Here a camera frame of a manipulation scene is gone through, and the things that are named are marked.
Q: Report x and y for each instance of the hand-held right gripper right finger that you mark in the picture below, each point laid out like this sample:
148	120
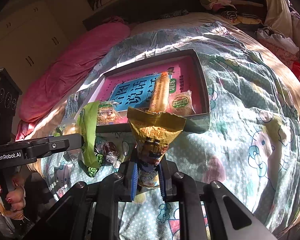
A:
163	185

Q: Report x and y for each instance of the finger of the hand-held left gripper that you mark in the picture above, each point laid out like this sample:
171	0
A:
60	143

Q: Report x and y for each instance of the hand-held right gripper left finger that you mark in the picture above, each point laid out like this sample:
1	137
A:
133	182

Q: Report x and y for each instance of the clear round pastry packet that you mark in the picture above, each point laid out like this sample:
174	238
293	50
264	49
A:
70	128

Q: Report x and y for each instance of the green candy packet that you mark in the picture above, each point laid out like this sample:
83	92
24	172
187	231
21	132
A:
88	135

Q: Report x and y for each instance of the dark pea snack packet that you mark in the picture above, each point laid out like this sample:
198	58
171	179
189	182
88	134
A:
95	171

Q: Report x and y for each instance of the clear brown pastry packet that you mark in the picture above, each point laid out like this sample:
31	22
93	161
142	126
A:
109	150

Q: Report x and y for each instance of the yellow clear snack packet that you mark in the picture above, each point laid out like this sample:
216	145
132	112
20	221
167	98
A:
107	113

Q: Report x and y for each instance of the dark grey cardboard box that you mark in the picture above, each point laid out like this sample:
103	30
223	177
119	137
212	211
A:
196	126

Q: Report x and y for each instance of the round biscuit packet green label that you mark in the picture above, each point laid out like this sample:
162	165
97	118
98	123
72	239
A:
181	102

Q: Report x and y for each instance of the long orange cracker packet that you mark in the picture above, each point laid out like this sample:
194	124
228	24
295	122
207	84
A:
160	92

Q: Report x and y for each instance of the person's left hand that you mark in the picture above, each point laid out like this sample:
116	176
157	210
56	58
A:
17	195

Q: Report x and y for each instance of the pink quilt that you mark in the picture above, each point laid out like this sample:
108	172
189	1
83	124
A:
65	75

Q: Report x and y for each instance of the white wardrobe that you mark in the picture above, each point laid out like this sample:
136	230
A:
27	35

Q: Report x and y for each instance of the pink book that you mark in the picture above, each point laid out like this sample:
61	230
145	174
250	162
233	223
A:
140	71

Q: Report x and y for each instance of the dark headboard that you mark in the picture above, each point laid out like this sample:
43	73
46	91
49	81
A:
145	7

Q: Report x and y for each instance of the beige bed sheet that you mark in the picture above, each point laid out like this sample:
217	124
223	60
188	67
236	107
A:
282	77

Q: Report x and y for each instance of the white black cloth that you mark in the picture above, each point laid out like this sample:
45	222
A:
277	40

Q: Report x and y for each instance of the pile of folded clothes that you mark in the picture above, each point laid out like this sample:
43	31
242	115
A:
220	2

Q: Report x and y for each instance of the beige curtain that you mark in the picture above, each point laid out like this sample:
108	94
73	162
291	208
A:
277	5

